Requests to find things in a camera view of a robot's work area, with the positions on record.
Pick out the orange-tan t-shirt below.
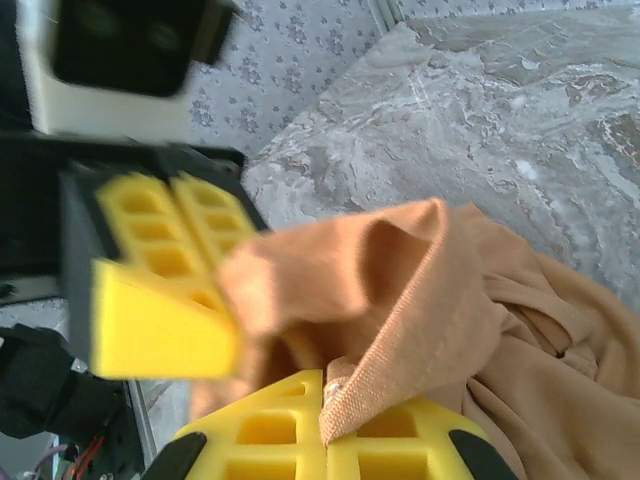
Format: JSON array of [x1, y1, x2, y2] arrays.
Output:
[[189, 197, 640, 480]]

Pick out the aluminium corner post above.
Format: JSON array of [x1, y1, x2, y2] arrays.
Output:
[[370, 0, 410, 32]]

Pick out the long aluminium frame rail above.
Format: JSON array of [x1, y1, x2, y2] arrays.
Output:
[[122, 377, 159, 466]]

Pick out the thin red wires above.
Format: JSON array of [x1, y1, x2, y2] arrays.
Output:
[[64, 433, 107, 480]]

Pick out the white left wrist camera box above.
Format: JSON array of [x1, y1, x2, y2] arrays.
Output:
[[14, 0, 239, 137]]

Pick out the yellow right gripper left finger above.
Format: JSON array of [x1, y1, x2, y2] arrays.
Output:
[[144, 368, 329, 480]]

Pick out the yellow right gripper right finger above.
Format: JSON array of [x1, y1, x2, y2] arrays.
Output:
[[327, 396, 522, 480]]

